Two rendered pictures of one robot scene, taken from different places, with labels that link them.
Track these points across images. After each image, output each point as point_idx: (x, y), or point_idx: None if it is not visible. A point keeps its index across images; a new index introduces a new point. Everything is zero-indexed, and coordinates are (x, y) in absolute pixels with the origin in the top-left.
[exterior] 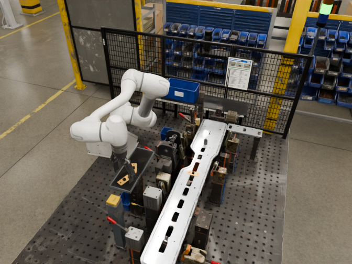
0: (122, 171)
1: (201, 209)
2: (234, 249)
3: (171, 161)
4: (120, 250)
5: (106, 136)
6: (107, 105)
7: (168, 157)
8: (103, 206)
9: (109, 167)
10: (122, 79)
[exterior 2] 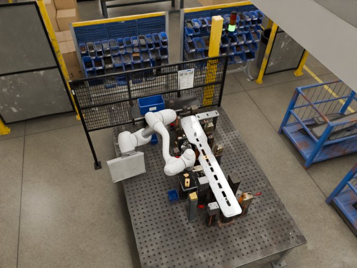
0: (180, 178)
1: (229, 174)
2: (244, 184)
3: None
4: (194, 222)
5: (188, 164)
6: (166, 145)
7: None
8: (160, 207)
9: (138, 182)
10: (152, 124)
